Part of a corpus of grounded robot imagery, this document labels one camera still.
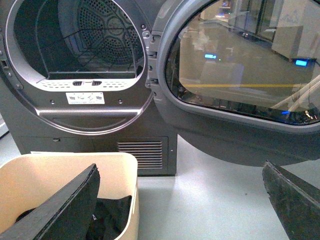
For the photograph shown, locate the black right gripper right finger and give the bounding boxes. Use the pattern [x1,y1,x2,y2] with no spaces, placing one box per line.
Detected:
[262,161,320,240]

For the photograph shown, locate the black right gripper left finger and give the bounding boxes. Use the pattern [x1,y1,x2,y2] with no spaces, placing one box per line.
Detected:
[0,163,100,240]

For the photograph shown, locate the cream plastic laundry hamper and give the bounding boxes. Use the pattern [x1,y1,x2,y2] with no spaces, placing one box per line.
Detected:
[0,152,140,240]

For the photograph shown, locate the black printed t-shirt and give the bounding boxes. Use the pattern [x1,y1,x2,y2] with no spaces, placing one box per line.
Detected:
[16,195,132,240]

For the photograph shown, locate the white instruction sticker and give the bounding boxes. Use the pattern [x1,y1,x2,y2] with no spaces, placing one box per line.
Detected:
[65,92,105,105]

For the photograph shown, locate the grey dryer door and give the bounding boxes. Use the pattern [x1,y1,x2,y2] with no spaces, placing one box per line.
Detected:
[147,0,320,166]

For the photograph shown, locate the dark grey tumble dryer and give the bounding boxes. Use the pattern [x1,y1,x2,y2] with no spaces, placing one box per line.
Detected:
[0,0,178,176]

